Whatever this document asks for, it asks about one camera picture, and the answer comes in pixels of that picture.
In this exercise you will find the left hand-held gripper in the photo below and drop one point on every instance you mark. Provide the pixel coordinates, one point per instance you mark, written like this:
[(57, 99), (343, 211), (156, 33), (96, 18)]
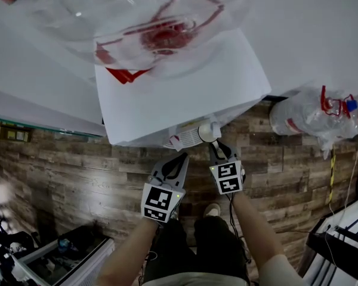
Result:
[(158, 201)]

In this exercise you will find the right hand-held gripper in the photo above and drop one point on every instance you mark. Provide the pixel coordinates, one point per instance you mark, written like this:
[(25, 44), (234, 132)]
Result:
[(228, 177)]

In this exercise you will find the person's left forearm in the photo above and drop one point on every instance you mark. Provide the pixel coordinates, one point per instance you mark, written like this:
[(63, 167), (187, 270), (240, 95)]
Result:
[(128, 249)]

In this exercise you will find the person's right forearm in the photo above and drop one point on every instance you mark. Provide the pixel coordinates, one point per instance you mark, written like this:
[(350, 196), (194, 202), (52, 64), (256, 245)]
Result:
[(250, 225)]

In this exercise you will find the person's light shoe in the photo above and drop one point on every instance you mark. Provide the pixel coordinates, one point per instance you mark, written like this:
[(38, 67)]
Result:
[(211, 210)]

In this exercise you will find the white cardboard box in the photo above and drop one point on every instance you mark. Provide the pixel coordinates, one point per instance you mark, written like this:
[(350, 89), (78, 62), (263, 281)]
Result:
[(182, 106)]

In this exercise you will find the person's black trousers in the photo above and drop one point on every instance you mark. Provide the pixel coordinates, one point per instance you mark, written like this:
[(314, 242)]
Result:
[(214, 249)]

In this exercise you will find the bag of clear plastic bottles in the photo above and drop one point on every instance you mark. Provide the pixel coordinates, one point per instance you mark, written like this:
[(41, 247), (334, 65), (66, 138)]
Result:
[(343, 121)]

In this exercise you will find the black bar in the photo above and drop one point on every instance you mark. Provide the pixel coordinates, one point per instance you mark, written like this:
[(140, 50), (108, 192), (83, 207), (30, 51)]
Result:
[(340, 243)]

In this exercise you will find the brown cardboard box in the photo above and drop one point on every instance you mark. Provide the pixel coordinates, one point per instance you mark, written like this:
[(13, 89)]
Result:
[(12, 133)]

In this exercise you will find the white table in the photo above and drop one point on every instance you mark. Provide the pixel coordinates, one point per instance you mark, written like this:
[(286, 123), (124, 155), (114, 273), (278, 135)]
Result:
[(355, 267)]

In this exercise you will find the black equipment pile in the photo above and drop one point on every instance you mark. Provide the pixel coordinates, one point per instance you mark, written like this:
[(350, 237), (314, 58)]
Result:
[(6, 249)]

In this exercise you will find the clear plastic bag with red print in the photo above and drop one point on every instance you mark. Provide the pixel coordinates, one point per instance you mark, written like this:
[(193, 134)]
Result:
[(77, 10)]

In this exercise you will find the metal frame cart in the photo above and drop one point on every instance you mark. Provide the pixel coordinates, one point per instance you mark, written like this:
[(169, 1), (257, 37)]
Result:
[(77, 258)]

